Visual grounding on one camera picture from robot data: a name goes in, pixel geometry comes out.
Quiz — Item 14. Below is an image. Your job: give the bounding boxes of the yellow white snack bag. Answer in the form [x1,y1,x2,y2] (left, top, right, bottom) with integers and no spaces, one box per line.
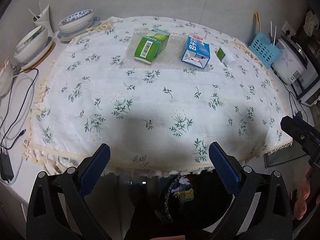
[171,176,194,203]

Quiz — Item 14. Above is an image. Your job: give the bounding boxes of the black trash bin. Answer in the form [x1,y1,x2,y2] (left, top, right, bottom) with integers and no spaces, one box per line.
[125,170,233,239]

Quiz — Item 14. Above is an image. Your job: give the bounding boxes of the person's right hand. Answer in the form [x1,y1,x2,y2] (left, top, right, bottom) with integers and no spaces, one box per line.
[294,167,314,220]

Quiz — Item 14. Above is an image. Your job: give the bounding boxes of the toaster oven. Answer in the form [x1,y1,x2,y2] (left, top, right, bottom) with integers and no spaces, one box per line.
[292,63,319,107]

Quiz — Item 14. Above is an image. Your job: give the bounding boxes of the white rice cooker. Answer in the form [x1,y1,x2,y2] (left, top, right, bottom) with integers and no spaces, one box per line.
[271,35,317,88]

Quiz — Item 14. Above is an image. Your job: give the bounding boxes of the black charger left side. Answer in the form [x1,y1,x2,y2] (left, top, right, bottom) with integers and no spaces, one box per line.
[1,153,14,181]

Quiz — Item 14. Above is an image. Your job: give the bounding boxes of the blue utensil basket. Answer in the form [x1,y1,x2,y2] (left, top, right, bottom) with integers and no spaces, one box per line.
[249,32,281,69]

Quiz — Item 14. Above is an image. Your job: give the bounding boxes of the floral white tablecloth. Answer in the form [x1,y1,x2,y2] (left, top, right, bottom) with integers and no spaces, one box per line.
[24,17,292,176]

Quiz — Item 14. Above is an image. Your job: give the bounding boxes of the white plastic cup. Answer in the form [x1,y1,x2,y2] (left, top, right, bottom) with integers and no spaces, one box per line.
[216,45,236,68]

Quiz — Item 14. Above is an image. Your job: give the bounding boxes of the blue milk carton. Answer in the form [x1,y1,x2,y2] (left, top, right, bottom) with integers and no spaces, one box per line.
[182,33,210,69]

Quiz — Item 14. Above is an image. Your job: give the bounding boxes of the white stacked bowls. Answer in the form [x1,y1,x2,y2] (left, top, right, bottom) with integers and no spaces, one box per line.
[14,25,53,69]

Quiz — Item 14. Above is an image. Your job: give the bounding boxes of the green carton box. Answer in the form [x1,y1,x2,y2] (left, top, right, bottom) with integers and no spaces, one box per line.
[134,29,170,64]

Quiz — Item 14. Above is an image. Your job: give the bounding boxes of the blue white porcelain bowl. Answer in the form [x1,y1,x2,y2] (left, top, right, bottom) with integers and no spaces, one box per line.
[57,9,100,42]

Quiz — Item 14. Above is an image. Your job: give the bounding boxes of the black cable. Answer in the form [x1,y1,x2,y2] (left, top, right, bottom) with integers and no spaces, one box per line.
[0,67,40,151]

